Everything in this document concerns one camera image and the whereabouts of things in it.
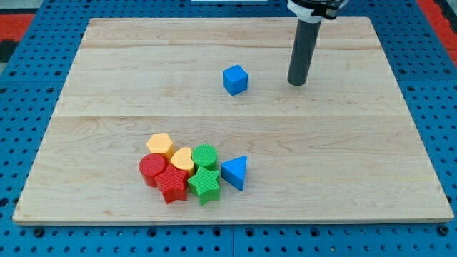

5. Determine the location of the blue cube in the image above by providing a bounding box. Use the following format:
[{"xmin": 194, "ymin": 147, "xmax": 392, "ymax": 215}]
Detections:
[{"xmin": 222, "ymin": 64, "xmax": 248, "ymax": 96}]

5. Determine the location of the white black robot arm flange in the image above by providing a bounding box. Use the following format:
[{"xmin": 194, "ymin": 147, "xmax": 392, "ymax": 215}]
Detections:
[{"xmin": 287, "ymin": 0, "xmax": 349, "ymax": 24}]

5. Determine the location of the green cylinder block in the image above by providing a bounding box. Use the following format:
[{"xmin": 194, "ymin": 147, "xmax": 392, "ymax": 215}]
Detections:
[{"xmin": 191, "ymin": 144, "xmax": 218, "ymax": 170}]

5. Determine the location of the blue triangle block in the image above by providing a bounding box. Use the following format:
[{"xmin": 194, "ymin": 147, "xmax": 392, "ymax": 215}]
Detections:
[{"xmin": 221, "ymin": 156, "xmax": 247, "ymax": 191}]

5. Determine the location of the yellow heart block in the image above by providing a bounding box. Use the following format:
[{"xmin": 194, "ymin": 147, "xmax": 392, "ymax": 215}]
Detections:
[{"xmin": 171, "ymin": 147, "xmax": 195, "ymax": 177}]

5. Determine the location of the green star block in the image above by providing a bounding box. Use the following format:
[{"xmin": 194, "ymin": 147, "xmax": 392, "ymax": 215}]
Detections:
[{"xmin": 188, "ymin": 166, "xmax": 220, "ymax": 206}]

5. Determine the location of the light wooden board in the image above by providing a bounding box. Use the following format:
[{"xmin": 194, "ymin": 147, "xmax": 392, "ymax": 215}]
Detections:
[{"xmin": 13, "ymin": 17, "xmax": 454, "ymax": 226}]

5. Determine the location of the yellow hexagon block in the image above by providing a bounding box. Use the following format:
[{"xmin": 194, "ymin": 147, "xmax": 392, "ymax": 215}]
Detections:
[{"xmin": 146, "ymin": 133, "xmax": 175, "ymax": 162}]

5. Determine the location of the red star block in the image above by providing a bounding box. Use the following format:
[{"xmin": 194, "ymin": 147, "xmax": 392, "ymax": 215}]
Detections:
[{"xmin": 155, "ymin": 164, "xmax": 189, "ymax": 204}]

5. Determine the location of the red cylinder block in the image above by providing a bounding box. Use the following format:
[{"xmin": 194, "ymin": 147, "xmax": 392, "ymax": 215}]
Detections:
[{"xmin": 139, "ymin": 153, "xmax": 167, "ymax": 187}]

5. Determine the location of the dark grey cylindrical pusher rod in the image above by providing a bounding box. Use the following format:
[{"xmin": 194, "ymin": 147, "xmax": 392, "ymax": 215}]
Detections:
[{"xmin": 287, "ymin": 20, "xmax": 321, "ymax": 86}]

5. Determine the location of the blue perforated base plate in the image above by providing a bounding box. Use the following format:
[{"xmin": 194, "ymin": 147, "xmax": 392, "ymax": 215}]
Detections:
[{"xmin": 1, "ymin": 0, "xmax": 456, "ymax": 256}]

